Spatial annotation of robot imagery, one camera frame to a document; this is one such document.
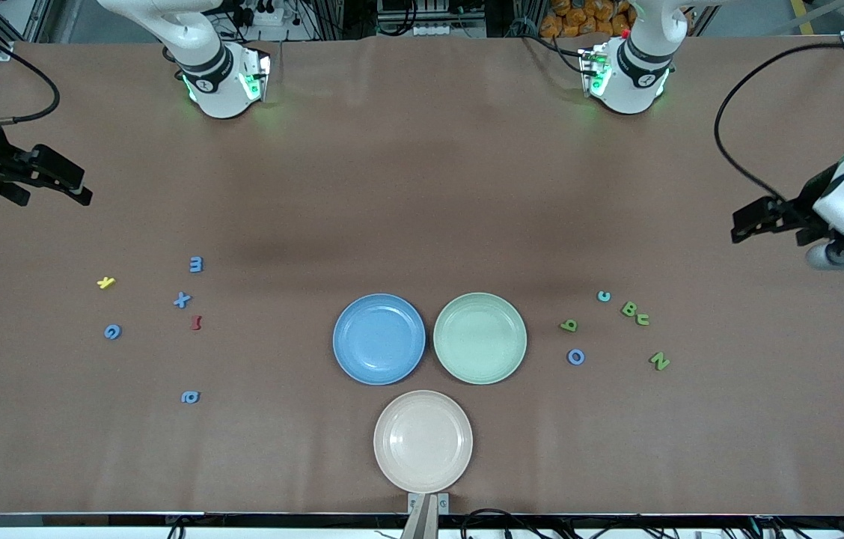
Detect blue plate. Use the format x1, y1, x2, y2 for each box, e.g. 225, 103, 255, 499
332, 293, 426, 386

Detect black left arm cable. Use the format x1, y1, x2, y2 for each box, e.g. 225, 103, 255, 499
714, 41, 844, 209

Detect table edge rail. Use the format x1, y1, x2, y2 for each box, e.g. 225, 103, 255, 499
0, 512, 844, 529

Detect orange bags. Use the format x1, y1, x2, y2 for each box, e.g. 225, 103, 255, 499
539, 0, 636, 38

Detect brown table cover sheet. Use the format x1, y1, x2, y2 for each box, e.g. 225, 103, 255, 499
0, 34, 844, 517

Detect white power strip with plugs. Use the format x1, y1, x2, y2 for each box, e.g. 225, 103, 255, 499
231, 0, 288, 28

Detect beige plate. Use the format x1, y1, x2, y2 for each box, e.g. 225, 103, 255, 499
373, 389, 474, 495

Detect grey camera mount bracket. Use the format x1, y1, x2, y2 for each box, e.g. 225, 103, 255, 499
401, 492, 450, 539

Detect green plate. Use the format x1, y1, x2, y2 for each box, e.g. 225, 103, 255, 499
432, 292, 528, 386

